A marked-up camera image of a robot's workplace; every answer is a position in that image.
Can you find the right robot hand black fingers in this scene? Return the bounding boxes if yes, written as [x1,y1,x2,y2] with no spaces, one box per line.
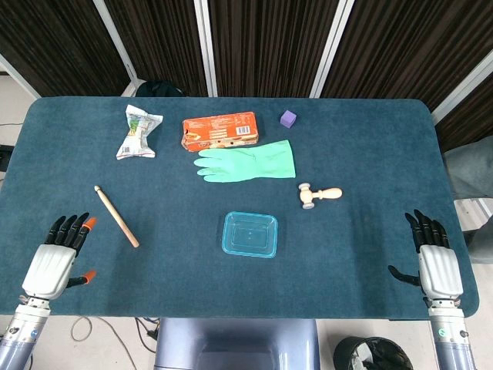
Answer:
[387,209,464,300]

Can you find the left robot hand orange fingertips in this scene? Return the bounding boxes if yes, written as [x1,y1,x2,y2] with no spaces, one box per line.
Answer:
[21,211,98,302]

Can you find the teal container lid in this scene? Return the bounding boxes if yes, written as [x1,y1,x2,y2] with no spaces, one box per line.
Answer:
[221,210,279,259]

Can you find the clear plastic container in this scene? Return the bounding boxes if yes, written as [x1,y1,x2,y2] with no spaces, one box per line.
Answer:
[223,213,277,257]

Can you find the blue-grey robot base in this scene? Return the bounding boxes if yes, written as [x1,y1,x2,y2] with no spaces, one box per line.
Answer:
[153,318,320,370]

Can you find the wooden stick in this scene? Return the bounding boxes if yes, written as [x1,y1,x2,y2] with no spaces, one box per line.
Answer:
[93,185,140,249]

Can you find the black trash bin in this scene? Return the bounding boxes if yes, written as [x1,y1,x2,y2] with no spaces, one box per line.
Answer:
[333,336,415,370]

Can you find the teal table cloth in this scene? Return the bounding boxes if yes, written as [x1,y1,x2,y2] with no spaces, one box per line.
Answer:
[0,96,481,320]

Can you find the dark ribbed partition panel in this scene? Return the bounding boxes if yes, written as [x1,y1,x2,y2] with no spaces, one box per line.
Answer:
[207,0,340,97]
[434,86,493,153]
[103,0,209,97]
[323,0,493,113]
[0,0,130,97]

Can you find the small wooden mallet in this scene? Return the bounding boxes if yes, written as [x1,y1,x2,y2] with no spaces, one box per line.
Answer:
[298,182,344,212]

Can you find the crumpled white snack bag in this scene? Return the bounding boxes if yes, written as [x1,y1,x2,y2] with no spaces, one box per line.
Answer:
[116,104,164,160]

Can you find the green rubber glove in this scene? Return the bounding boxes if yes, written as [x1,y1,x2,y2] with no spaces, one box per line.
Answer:
[193,140,297,183]

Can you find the purple foam cube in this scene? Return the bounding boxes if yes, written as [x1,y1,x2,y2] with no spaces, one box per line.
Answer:
[279,109,298,129]

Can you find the orange biscuit carton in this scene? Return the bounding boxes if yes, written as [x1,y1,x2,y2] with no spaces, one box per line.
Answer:
[181,111,260,153]

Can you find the grey floor cable loop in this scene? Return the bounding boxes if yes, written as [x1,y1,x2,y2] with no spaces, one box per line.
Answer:
[71,316,93,342]

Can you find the black floor cable bundle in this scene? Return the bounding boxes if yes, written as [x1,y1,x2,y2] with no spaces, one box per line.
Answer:
[134,318,161,352]

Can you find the white partition frame post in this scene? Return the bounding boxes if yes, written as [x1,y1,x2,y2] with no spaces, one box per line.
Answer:
[0,52,42,99]
[92,0,147,97]
[193,0,219,97]
[310,0,355,99]
[430,49,493,124]

